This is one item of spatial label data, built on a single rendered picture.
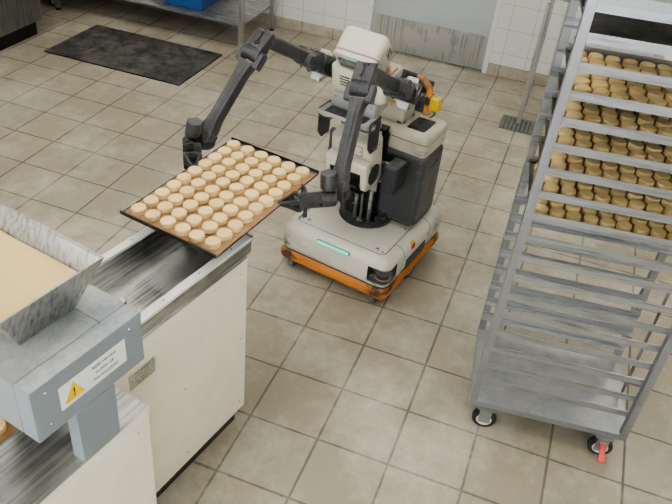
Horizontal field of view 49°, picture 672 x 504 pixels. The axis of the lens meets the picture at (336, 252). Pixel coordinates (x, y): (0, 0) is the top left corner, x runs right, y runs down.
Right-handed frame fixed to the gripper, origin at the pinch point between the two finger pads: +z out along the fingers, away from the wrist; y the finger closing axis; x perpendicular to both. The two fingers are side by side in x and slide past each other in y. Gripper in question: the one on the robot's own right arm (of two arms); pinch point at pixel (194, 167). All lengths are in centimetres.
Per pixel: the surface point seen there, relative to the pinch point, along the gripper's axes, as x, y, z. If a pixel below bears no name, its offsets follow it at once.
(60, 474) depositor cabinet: -42, -14, 115
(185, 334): -9, -27, 59
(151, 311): -18, -9, 66
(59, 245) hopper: -38, 31, 83
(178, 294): -10, -9, 59
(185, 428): -11, -71, 61
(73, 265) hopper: -35, 29, 88
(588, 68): 113, 59, 52
